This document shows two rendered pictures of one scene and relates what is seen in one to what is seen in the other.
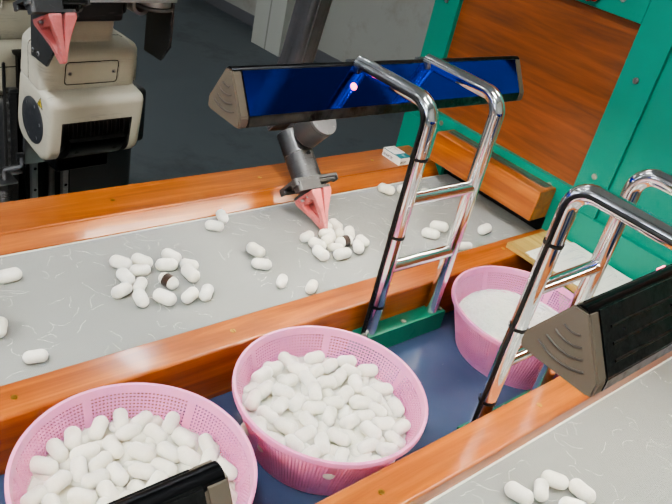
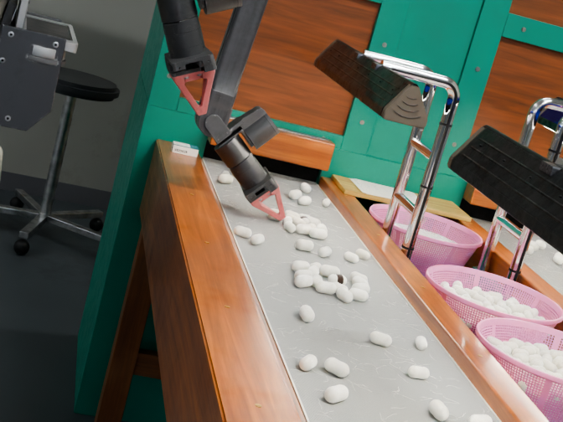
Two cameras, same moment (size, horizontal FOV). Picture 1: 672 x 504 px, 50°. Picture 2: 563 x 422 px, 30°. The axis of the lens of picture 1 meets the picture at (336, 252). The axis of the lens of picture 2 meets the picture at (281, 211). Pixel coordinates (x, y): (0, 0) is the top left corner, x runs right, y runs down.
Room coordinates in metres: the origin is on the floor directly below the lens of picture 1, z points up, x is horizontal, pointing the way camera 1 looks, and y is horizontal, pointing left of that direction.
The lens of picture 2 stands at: (0.07, 1.80, 1.26)
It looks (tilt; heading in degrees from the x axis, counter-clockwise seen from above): 13 degrees down; 303
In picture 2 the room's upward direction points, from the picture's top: 15 degrees clockwise
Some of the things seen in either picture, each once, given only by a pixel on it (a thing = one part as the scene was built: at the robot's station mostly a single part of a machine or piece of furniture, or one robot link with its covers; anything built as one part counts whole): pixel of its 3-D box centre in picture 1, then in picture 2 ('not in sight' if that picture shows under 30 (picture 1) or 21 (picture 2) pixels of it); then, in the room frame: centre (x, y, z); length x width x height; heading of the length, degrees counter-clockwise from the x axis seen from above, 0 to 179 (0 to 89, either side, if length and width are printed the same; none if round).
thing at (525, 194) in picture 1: (489, 172); (271, 141); (1.49, -0.29, 0.83); 0.30 x 0.06 x 0.07; 46
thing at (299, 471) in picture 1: (325, 413); (487, 314); (0.74, -0.04, 0.72); 0.27 x 0.27 x 0.10
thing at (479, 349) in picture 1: (518, 330); (420, 243); (1.06, -0.34, 0.72); 0.27 x 0.27 x 0.10
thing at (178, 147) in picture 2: (396, 155); (184, 149); (1.58, -0.08, 0.77); 0.06 x 0.04 x 0.02; 46
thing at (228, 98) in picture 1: (392, 82); (366, 75); (1.13, -0.02, 1.08); 0.62 x 0.08 x 0.07; 136
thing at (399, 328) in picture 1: (396, 203); (379, 169); (1.07, -0.08, 0.90); 0.20 x 0.19 x 0.45; 136
